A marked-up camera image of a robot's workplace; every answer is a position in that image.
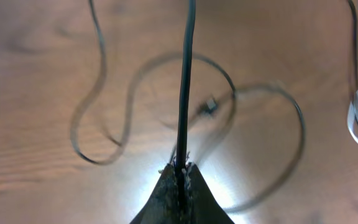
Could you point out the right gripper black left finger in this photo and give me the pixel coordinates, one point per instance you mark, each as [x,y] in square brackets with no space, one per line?
[162,205]

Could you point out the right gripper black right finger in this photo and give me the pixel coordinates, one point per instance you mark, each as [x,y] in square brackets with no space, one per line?
[203,207]

